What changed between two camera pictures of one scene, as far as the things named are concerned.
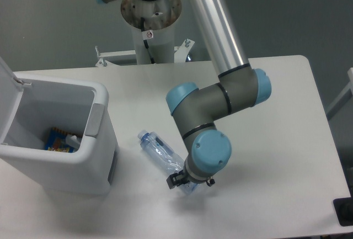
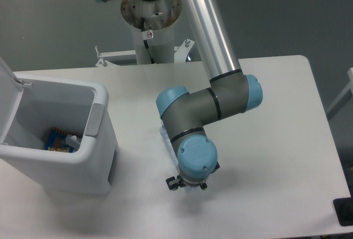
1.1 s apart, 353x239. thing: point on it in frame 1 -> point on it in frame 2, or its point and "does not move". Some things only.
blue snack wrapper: [57, 142] does not move
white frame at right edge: [345, 96] does not move
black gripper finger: [212, 182] -> [203, 186]
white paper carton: [73, 141] does not move
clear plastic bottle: [158, 147] -> [172, 152]
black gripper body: [194, 181] does not move
